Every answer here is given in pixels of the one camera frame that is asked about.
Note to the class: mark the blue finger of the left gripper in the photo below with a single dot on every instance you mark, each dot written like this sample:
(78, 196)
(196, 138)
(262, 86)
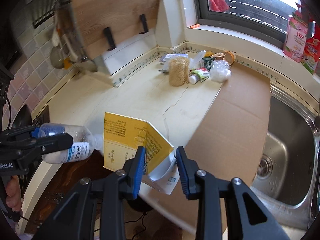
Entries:
(20, 133)
(34, 147)

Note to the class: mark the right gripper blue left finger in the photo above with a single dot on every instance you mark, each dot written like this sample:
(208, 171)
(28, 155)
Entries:
(138, 169)

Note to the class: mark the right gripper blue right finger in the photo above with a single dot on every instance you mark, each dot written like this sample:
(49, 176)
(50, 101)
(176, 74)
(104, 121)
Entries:
(247, 217)

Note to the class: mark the yellow paper box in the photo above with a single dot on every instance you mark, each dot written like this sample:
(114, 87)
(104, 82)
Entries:
(122, 137)

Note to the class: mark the person's left hand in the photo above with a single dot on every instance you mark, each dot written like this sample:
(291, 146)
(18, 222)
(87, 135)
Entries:
(14, 200)

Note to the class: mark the stainless steel sink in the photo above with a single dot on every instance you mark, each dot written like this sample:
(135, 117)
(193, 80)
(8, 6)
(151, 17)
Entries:
(287, 180)

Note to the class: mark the brown cardboard sheet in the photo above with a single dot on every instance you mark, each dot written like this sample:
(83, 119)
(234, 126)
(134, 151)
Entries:
(228, 142)

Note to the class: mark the hanging metal ladle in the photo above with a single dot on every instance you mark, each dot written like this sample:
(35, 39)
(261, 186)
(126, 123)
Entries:
(57, 54)

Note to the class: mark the green white tube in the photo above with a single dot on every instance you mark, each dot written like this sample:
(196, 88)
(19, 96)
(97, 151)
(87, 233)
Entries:
(198, 75)

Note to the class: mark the clear plastic bag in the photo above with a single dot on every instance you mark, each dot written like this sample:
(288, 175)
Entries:
(220, 71)

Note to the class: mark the wooden cutting board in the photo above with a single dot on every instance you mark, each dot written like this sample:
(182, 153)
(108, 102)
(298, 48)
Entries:
(121, 17)

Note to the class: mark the straw loofah scrubber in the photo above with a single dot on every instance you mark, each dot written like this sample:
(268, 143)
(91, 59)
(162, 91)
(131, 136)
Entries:
(178, 71)

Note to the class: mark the green carton box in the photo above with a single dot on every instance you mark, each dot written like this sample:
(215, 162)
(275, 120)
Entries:
(207, 62)

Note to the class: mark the red spray bottle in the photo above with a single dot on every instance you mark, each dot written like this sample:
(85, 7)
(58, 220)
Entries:
(310, 56)

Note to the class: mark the pink detergent bottle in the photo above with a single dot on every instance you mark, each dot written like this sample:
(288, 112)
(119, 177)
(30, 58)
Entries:
(297, 30)

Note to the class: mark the small orange object on sill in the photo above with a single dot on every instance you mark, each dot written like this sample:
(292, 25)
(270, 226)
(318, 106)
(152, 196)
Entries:
(194, 26)

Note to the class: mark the black window frame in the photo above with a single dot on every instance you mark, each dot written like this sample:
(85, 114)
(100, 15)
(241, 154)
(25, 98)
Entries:
(263, 19)

